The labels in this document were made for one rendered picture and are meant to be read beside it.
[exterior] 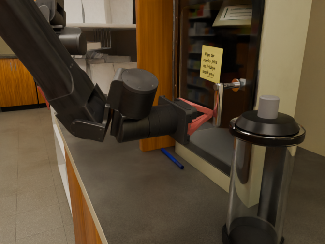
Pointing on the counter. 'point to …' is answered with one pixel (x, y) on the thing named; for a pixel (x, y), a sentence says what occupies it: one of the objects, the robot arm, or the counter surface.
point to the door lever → (218, 102)
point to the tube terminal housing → (271, 67)
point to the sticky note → (211, 63)
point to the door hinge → (173, 48)
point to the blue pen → (172, 158)
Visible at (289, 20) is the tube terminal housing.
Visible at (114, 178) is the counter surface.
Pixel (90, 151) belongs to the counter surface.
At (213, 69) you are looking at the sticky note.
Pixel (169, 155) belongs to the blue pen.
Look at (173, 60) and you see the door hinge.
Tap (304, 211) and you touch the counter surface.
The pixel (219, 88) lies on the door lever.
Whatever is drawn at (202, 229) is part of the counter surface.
